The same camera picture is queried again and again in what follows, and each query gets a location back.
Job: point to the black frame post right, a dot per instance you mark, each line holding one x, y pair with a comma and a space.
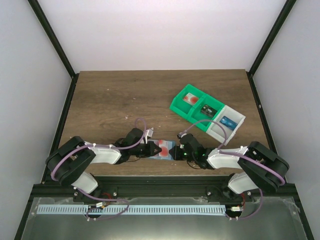
280, 20

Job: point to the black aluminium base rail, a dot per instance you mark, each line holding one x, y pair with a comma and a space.
128, 187

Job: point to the black frame post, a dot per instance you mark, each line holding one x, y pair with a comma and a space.
280, 20
43, 20

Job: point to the red white card in bin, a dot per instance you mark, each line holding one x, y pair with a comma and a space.
190, 99

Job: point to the green bin middle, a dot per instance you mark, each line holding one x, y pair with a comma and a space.
196, 115

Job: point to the white bin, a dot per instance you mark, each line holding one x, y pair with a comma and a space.
220, 132

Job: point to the black frame post left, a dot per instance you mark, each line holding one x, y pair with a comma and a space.
43, 20

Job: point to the red white card in holder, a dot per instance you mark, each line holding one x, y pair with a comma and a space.
164, 153

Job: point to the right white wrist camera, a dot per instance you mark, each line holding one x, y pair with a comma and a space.
180, 135

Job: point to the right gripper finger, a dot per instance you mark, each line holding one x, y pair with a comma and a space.
172, 155
173, 150

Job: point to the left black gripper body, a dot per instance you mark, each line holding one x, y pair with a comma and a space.
147, 149

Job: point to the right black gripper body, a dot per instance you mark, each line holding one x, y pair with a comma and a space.
178, 152

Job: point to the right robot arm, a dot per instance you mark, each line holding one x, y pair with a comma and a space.
261, 167

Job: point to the blue card holder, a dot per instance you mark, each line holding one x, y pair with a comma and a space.
168, 143

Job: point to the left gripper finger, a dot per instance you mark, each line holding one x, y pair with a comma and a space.
155, 153
153, 146

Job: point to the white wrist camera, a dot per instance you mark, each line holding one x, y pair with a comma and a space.
180, 135
148, 134

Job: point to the white slotted cable duct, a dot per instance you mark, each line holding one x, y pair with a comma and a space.
78, 209

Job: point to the green bin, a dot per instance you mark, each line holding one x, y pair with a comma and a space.
183, 107
196, 115

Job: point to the blue card in bin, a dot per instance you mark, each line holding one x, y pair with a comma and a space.
230, 124

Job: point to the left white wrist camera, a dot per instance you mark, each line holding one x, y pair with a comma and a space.
148, 134

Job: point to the green bin far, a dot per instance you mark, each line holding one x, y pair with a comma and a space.
183, 107

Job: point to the black card in bin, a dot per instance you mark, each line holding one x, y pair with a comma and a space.
208, 111

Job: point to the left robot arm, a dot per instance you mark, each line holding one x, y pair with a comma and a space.
68, 163

